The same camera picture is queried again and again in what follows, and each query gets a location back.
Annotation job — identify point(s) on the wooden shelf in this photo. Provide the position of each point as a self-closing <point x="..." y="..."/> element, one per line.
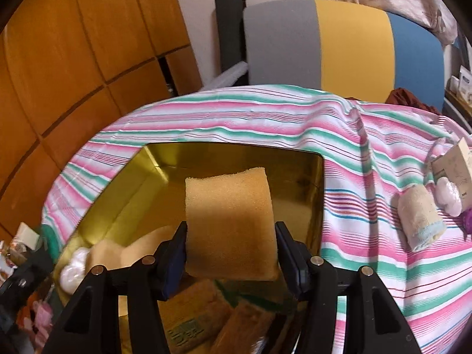
<point x="459" y="107"/>

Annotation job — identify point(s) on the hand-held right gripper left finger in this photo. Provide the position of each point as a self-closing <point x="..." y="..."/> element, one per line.
<point x="176" y="265"/>

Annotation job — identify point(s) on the packaged sponge pack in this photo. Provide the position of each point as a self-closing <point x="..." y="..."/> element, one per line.
<point x="195" y="317"/>
<point x="243" y="326"/>

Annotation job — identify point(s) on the beige cardboard box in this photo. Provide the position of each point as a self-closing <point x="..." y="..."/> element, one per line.
<point x="455" y="169"/>

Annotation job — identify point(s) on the grey yellow blue chair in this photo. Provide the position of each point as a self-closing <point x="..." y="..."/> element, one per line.
<point x="350" y="44"/>

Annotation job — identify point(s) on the gold tin box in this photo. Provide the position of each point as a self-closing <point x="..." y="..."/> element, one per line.
<point x="295" y="199"/>

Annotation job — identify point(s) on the maroon cloth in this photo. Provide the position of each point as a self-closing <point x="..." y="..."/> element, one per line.
<point x="405" y="97"/>

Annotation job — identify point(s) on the pink green striped cloth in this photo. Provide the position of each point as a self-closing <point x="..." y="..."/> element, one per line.
<point x="368" y="162"/>

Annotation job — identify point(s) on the wooden wardrobe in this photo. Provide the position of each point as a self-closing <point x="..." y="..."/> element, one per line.
<point x="73" y="62"/>

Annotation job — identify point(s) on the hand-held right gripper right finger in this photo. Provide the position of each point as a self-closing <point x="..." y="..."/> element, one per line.
<point x="292" y="265"/>

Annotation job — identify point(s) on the white blue box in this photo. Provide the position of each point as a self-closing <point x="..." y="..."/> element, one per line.
<point x="464" y="83"/>

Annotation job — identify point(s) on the yellow sponge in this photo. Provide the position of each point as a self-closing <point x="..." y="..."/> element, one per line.
<point x="228" y="221"/>

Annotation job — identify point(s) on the beige towel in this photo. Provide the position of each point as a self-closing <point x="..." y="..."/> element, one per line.
<point x="420" y="217"/>

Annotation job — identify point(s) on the purple wrapper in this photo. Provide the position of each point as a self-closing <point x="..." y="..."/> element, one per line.
<point x="466" y="221"/>

